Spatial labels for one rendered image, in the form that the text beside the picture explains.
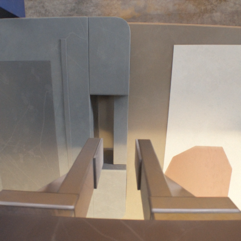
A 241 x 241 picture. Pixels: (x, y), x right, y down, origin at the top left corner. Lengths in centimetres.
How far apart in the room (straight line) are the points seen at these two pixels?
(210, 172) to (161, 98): 14
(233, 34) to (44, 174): 33
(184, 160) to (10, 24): 30
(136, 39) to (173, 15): 105
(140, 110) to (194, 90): 9
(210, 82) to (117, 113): 15
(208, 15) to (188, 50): 111
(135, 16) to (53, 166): 115
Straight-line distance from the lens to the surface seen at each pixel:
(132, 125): 27
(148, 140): 15
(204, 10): 139
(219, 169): 33
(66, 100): 20
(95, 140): 15
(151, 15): 129
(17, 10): 30
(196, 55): 28
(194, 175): 31
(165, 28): 28
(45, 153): 24
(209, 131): 31
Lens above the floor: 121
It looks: 75 degrees down
